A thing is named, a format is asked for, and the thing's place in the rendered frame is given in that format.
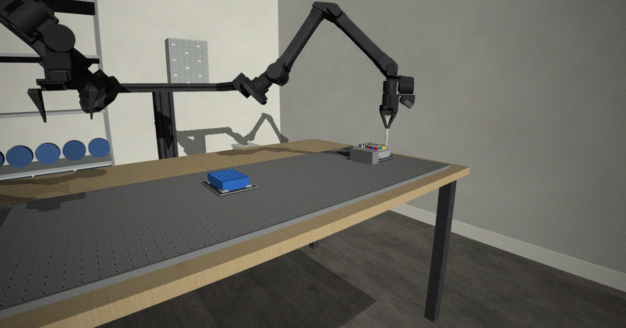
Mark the blue tube carrier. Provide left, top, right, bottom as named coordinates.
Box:
left=207, top=169, right=250, bottom=191

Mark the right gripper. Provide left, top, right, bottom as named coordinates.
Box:
left=27, top=79, right=98, bottom=123

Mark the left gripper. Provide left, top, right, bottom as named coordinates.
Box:
left=380, top=93, right=398, bottom=129

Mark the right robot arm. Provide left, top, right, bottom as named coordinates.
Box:
left=0, top=0, right=114, bottom=101

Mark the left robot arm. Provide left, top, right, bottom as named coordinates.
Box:
left=245, top=1, right=415, bottom=109

